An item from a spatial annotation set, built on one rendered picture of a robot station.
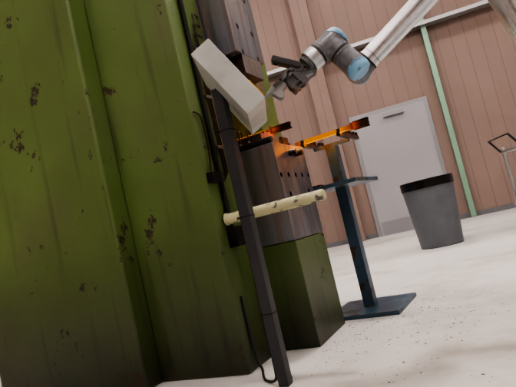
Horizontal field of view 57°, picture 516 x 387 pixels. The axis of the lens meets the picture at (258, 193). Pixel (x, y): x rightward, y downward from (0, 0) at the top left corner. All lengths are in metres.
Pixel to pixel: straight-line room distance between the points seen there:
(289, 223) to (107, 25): 1.21
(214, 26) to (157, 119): 0.54
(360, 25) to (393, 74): 1.08
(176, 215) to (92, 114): 0.59
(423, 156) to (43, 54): 7.03
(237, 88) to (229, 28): 0.74
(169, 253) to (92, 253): 0.35
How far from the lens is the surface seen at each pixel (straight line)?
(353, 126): 2.52
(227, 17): 2.34
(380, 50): 2.01
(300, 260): 2.11
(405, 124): 8.68
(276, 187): 2.12
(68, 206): 2.32
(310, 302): 2.13
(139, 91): 2.20
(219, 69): 1.63
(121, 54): 2.30
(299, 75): 1.87
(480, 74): 8.97
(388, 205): 8.58
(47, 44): 2.49
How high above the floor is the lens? 0.53
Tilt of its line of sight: 5 degrees up
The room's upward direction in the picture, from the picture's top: 13 degrees counter-clockwise
